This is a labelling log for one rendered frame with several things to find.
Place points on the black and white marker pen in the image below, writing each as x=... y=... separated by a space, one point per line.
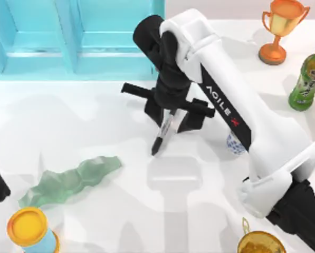
x=165 y=126

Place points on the blue and white cup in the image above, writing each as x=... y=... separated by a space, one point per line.
x=232 y=146

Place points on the green bottle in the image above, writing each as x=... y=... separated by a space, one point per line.
x=306 y=81

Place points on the orange and gold trophy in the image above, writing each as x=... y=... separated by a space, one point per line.
x=280 y=23

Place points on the light blue rack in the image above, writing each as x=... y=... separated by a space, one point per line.
x=41 y=39

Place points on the yellow and blue can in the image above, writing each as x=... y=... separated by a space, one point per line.
x=30 y=229

